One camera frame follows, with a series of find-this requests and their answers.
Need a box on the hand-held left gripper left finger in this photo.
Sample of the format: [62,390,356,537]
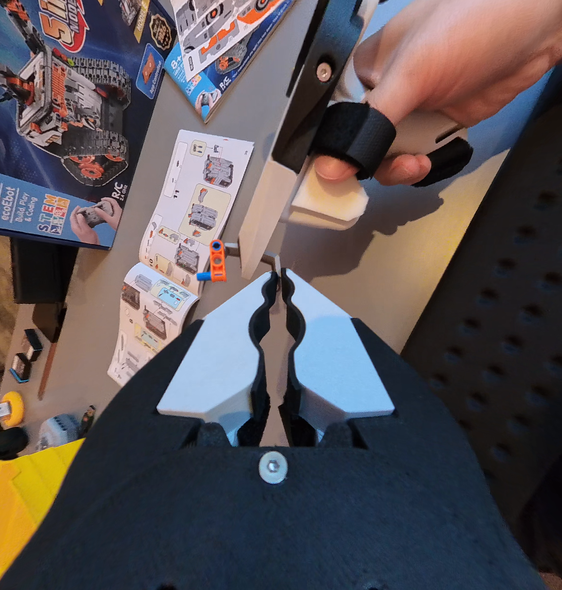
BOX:
[157,271,279,447]

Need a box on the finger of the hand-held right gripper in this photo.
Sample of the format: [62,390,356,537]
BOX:
[239,88,311,281]

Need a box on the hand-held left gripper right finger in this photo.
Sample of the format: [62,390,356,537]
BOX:
[281,269,396,447]

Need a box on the grey angled toy beam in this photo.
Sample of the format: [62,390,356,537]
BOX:
[225,243,283,279]

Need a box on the orange toy connector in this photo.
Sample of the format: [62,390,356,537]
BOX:
[209,240,228,283]

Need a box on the person's right hand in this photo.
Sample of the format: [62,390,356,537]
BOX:
[315,0,562,186]

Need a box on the open instruction manual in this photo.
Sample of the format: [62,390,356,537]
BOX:
[107,129,255,387]

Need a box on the white sticker sheet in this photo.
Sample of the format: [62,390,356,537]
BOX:
[170,0,282,70]

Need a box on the blue instruction booklet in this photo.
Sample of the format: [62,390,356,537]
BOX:
[163,0,295,124]

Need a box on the grey toy motor block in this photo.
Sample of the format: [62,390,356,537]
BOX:
[37,413,81,450]

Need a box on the black perforated panel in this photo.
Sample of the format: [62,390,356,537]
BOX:
[401,60,562,581]

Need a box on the black equipment case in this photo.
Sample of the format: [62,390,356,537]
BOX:
[11,237,79,305]

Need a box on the yellow wheel part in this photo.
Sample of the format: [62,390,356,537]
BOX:
[0,391,25,429]

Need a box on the black round object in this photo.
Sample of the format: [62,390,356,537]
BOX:
[0,426,28,462]

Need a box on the blue toy robot box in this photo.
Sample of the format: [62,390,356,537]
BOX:
[0,0,178,251]

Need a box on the yellow plastic bin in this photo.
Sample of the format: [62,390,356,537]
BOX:
[0,438,86,590]

